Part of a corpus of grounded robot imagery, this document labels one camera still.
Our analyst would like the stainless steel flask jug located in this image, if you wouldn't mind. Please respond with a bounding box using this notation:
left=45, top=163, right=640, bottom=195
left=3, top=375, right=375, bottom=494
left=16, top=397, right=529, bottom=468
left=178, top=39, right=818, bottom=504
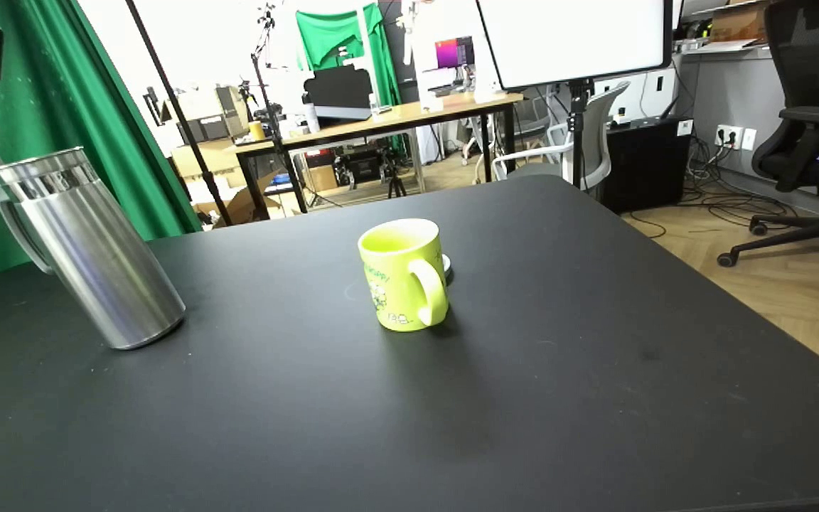
left=0, top=141, right=188, bottom=352

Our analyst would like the green curtain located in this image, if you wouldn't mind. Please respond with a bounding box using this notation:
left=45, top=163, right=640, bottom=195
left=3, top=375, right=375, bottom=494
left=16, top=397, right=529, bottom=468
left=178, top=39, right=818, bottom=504
left=0, top=0, right=205, bottom=296

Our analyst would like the black light stand pole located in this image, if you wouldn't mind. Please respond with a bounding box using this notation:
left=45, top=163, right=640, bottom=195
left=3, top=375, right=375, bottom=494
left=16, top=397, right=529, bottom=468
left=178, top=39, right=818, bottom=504
left=124, top=0, right=236, bottom=227

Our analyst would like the green backdrop cloth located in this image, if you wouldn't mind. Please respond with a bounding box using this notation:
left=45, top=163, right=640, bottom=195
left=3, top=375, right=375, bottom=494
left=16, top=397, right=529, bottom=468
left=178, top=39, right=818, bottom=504
left=294, top=2, right=404, bottom=107

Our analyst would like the black equipment on desk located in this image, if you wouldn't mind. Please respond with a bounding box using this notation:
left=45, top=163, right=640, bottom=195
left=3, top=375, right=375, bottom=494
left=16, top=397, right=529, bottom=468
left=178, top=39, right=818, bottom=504
left=301, top=65, right=375, bottom=111

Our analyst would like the wooden desk with black legs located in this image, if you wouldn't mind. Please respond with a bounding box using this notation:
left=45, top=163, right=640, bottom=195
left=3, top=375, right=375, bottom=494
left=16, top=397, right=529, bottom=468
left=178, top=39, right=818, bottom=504
left=235, top=92, right=527, bottom=221

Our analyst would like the small black tripod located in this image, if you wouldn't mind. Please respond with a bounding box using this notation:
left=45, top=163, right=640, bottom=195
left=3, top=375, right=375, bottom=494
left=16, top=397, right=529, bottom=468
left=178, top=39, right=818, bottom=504
left=384, top=160, right=411, bottom=198

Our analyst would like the yellow-green ceramic mug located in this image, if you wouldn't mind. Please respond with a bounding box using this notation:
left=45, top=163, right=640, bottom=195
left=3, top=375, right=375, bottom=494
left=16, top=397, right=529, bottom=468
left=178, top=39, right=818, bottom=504
left=355, top=215, right=454, bottom=335

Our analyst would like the white light panel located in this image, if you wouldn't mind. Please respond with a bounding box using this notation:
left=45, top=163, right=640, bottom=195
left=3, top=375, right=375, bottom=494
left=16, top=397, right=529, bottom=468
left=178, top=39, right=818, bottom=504
left=473, top=0, right=675, bottom=94

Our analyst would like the grey white office chair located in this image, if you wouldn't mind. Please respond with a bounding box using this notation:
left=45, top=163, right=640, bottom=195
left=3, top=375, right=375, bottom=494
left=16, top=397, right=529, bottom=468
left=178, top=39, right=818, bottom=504
left=492, top=83, right=640, bottom=194

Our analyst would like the black office chair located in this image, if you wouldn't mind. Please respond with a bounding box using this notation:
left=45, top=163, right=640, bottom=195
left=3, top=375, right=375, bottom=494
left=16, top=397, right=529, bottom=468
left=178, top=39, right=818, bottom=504
left=717, top=0, right=819, bottom=316

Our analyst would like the white wall socket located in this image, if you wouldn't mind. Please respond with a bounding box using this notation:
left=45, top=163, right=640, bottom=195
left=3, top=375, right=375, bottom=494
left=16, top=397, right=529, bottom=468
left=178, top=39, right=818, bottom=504
left=714, top=123, right=759, bottom=153

